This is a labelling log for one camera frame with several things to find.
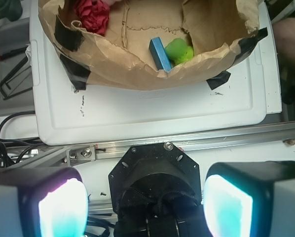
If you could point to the aluminium extrusion rail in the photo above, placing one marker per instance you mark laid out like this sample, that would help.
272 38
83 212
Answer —
283 133

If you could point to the brown paper bag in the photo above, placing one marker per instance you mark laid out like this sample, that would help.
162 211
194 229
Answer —
223 33

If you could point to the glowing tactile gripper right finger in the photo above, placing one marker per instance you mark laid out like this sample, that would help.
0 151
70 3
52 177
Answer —
250 199

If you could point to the black hex keys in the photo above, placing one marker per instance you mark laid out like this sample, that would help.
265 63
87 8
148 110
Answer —
18 79

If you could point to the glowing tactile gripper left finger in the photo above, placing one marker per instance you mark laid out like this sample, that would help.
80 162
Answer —
42 202

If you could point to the dark green clamp object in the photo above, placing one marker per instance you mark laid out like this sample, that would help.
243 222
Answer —
10 9

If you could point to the red crumpled paper ball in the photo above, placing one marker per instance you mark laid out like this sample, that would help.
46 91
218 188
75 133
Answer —
93 14

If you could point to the blue rectangular block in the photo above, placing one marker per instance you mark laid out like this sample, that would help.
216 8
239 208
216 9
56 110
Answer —
159 55

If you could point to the green plush animal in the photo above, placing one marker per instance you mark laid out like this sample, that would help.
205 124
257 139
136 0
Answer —
178 51

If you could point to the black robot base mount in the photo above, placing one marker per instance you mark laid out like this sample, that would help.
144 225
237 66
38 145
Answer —
156 192

